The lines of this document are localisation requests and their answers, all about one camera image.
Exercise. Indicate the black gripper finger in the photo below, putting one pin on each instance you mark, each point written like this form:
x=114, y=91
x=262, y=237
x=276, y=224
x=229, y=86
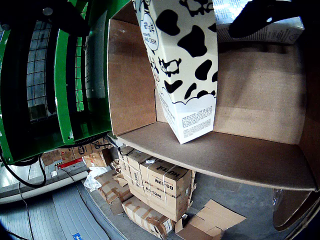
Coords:
x=255, y=20
x=62, y=17

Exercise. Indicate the cow print carton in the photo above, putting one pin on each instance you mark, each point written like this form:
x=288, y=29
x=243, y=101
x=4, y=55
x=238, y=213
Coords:
x=190, y=50

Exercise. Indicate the tall grey white box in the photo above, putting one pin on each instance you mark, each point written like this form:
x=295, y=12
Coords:
x=287, y=32

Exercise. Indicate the brown cardboard mailer box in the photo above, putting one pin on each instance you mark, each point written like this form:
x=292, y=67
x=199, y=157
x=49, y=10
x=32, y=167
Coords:
x=250, y=87

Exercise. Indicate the flattened open cardboard box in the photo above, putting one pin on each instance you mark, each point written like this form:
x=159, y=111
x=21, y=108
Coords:
x=210, y=220

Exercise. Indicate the brown carton black logo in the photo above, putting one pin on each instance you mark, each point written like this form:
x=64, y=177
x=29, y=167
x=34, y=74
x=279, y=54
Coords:
x=82, y=151

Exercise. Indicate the brown carton red print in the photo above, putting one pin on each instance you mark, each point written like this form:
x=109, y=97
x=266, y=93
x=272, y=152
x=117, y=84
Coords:
x=95, y=160

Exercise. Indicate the red bar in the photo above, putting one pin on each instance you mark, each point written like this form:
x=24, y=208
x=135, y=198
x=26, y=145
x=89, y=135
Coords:
x=70, y=165

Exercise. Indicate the white plastic bag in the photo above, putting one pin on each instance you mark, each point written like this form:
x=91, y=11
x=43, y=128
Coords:
x=93, y=181

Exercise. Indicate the small taped brown carton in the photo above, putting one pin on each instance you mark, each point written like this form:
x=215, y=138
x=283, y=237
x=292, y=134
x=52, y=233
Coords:
x=112, y=187

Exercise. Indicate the brown BS-52M shipping carton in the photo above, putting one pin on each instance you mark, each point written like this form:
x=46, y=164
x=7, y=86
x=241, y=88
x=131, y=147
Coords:
x=165, y=177
x=160, y=202

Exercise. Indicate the brown carton with tape strips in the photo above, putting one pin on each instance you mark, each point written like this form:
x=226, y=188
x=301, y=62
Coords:
x=145, y=217

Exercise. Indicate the blue sign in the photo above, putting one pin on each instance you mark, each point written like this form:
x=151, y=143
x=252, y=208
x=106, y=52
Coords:
x=78, y=236

